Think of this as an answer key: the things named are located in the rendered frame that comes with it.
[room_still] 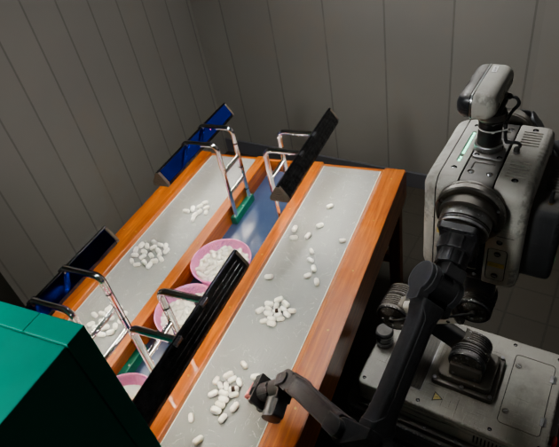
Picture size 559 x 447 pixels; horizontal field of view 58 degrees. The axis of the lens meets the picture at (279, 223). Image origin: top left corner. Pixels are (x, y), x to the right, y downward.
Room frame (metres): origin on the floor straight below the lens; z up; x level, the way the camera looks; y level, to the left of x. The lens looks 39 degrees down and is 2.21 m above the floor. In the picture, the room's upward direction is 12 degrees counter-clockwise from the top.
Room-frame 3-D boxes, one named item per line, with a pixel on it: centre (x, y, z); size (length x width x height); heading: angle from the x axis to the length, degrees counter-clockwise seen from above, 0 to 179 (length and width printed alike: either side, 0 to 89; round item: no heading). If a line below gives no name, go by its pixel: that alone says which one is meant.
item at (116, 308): (1.25, 0.73, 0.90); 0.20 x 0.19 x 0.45; 149
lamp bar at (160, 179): (2.12, 0.30, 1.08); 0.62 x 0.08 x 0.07; 149
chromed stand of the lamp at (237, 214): (2.08, 0.23, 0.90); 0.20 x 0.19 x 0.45; 149
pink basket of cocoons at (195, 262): (1.62, 0.28, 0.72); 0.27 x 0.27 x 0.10
